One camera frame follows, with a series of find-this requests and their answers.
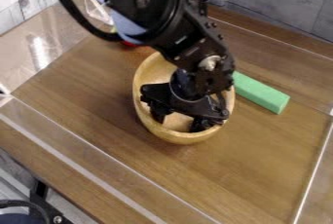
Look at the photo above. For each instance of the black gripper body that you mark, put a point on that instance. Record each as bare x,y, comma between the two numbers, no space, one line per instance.
205,107

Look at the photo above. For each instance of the wooden bowl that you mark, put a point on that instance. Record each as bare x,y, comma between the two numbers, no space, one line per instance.
179,119

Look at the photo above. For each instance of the black table clamp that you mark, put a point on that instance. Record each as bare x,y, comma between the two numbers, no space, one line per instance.
42,213

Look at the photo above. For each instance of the red fruit with green stem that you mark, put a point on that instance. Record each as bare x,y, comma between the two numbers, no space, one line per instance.
129,44

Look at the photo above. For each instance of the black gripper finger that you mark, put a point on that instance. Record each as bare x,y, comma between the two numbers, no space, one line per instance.
202,124
159,111

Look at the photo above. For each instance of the clear acrylic tray wall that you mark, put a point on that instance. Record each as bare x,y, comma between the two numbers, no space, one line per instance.
261,172

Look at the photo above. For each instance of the green rectangular block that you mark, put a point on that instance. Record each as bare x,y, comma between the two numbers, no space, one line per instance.
260,93

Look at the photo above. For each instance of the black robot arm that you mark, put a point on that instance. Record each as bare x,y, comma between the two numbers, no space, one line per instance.
174,26

